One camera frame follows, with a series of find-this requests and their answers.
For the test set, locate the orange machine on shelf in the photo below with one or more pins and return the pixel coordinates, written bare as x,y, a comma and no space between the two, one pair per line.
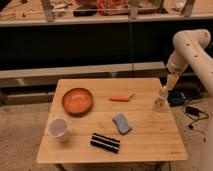
115,7

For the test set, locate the wooden folding table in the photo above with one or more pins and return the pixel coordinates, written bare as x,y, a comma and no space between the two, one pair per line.
154,135

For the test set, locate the long wooden bench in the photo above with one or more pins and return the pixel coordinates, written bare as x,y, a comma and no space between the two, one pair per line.
10,79

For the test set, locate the black power adapter with cable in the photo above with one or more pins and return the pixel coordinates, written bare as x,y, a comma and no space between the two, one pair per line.
195,115

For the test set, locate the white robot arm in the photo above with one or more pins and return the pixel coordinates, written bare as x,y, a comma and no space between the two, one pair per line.
189,50

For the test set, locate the orange carrot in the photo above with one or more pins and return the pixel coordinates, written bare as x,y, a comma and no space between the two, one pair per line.
122,98

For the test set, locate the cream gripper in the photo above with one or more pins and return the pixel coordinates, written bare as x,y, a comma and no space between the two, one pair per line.
171,81

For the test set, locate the black white striped block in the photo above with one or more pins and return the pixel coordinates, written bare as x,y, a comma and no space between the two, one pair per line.
104,142

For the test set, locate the black box on floor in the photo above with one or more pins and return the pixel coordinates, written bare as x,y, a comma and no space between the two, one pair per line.
175,98

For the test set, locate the blue sponge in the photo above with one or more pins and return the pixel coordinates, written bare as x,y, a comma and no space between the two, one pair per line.
122,124

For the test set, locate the white plastic cup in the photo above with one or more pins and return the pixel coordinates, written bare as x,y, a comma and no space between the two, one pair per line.
58,129

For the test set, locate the orange bowl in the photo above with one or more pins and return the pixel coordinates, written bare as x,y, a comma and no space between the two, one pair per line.
77,101

